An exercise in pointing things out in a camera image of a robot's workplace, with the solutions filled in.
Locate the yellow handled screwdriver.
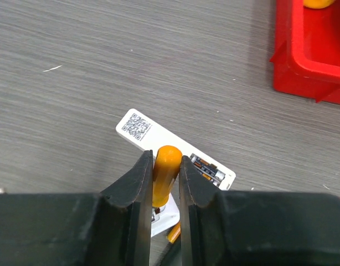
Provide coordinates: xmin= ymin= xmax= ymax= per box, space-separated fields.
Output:
xmin=152 ymin=145 xmax=182 ymax=208

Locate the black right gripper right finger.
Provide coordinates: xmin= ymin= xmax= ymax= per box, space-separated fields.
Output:
xmin=179 ymin=156 xmax=340 ymax=265

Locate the red plastic tray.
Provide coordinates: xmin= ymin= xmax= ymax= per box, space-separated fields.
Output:
xmin=270 ymin=1 xmax=340 ymax=104

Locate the orange battery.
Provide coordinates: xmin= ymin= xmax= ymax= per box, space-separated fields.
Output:
xmin=167 ymin=222 xmax=181 ymax=244

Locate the yellow plastic cup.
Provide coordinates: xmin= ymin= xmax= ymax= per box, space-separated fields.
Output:
xmin=303 ymin=0 xmax=335 ymax=9

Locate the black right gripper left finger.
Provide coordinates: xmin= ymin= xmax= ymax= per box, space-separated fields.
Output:
xmin=0 ymin=151 xmax=153 ymax=265

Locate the white remote with batteries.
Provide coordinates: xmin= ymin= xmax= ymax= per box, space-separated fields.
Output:
xmin=116 ymin=109 xmax=236 ymax=190

